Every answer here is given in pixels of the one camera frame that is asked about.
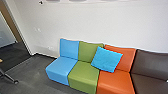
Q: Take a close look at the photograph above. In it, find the green sofa seat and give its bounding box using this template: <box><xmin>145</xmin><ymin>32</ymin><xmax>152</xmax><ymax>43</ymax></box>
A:
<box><xmin>67</xmin><ymin>41</ymin><xmax>105</xmax><ymax>94</ymax></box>

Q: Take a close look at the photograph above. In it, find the white wall switch plate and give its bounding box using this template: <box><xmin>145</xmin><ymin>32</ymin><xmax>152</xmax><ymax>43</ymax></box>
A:
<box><xmin>34</xmin><ymin>27</ymin><xmax>41</xmax><ymax>33</ymax></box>

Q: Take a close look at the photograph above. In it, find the orange sofa seat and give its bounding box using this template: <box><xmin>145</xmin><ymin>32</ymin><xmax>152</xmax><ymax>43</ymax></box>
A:
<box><xmin>96</xmin><ymin>44</ymin><xmax>138</xmax><ymax>94</ymax></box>

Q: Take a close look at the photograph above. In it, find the white low wall outlet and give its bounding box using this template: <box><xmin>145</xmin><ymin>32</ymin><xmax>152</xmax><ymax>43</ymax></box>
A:
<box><xmin>46</xmin><ymin>45</ymin><xmax>54</xmax><ymax>51</ymax></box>

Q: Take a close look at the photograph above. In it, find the blue sofa seat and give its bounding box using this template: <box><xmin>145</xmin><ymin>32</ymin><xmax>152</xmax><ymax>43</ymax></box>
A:
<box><xmin>44</xmin><ymin>37</ymin><xmax>80</xmax><ymax>86</ymax></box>

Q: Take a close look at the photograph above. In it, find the blue square cushion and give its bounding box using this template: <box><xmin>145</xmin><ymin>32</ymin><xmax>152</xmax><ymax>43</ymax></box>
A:
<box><xmin>90</xmin><ymin>46</ymin><xmax>124</xmax><ymax>74</ymax></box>

